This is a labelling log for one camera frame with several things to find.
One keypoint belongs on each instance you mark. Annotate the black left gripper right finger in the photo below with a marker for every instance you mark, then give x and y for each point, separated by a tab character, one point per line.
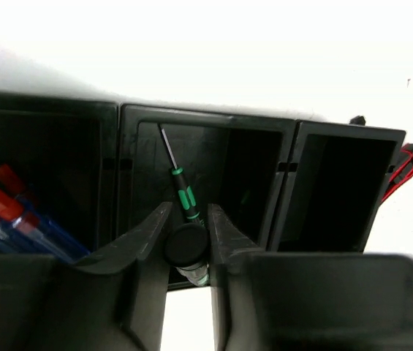
306	301

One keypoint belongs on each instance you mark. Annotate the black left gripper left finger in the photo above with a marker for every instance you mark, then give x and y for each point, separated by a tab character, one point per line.
113	299

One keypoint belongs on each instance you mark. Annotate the green black precision screwdriver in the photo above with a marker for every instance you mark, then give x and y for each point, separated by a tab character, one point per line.
186	246

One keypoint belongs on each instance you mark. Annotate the blue red screwdriver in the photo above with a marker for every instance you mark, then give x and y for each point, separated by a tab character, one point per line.
16	187
37	232

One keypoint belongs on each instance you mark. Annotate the black three-compartment tray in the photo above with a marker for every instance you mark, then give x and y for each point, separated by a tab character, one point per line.
100	168

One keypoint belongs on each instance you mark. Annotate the red black utility knife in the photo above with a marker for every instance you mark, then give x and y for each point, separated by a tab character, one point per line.
402	171

